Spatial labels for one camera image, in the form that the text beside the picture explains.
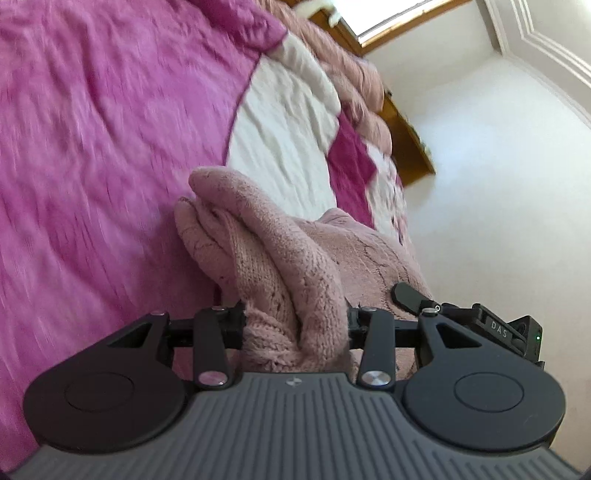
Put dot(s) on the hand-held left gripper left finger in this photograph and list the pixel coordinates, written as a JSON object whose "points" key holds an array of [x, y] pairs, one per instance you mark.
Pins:
{"points": [[210, 344]]}

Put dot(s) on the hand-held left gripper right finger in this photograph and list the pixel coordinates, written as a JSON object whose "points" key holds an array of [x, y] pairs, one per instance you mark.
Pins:
{"points": [[378, 341]]}

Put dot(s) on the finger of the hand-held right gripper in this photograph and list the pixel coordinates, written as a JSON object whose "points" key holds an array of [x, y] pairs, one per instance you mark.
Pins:
{"points": [[408, 297]]}

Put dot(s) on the wooden bed headboard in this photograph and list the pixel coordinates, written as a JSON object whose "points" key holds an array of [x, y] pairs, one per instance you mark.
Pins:
{"points": [[406, 134]]}

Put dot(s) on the dusty pink duvet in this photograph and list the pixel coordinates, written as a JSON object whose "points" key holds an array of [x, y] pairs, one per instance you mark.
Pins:
{"points": [[351, 87]]}

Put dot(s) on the magenta and white patchwork quilt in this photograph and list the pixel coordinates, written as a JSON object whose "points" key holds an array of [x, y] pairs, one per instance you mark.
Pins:
{"points": [[106, 152]]}

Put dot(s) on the window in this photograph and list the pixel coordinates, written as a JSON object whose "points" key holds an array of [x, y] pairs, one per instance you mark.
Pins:
{"points": [[401, 16]]}

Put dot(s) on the white plush toy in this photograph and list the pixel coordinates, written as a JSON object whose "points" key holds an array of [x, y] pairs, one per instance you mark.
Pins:
{"points": [[318, 7]]}

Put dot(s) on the white moulded door frame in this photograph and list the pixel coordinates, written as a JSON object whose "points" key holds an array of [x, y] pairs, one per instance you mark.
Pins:
{"points": [[540, 41]]}

